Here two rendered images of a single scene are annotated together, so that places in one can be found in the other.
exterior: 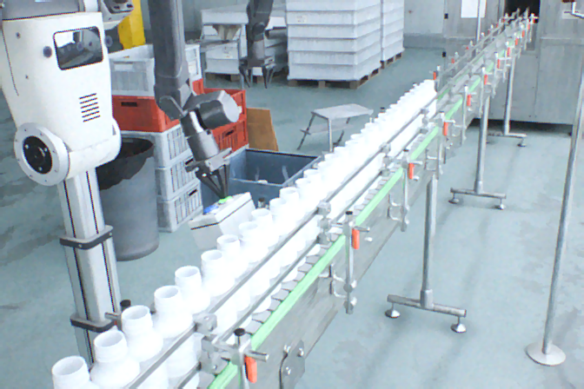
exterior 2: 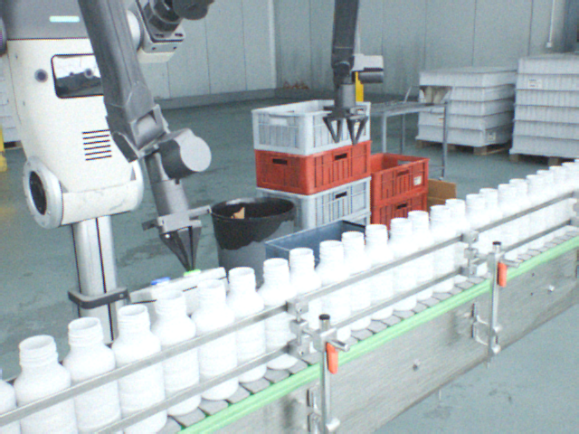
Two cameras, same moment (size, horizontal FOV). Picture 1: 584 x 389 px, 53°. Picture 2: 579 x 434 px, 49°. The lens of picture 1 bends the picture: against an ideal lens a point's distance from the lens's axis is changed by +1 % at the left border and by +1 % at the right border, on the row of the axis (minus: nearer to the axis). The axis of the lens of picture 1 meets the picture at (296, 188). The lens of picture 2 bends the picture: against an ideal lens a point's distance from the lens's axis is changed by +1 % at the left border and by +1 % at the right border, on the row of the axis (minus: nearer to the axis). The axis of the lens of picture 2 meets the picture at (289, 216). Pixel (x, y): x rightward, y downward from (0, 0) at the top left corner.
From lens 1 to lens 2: 52 cm
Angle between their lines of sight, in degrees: 22
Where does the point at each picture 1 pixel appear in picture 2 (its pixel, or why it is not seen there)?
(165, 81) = (114, 110)
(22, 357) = not seen: hidden behind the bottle
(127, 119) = (276, 177)
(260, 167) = not seen: hidden behind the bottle
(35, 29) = (30, 49)
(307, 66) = (536, 139)
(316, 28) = (554, 94)
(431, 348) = not seen: outside the picture
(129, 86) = (280, 142)
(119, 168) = (250, 229)
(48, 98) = (42, 128)
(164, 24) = (99, 36)
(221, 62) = (434, 129)
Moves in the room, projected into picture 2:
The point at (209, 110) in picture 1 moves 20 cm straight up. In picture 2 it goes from (168, 153) to (156, 19)
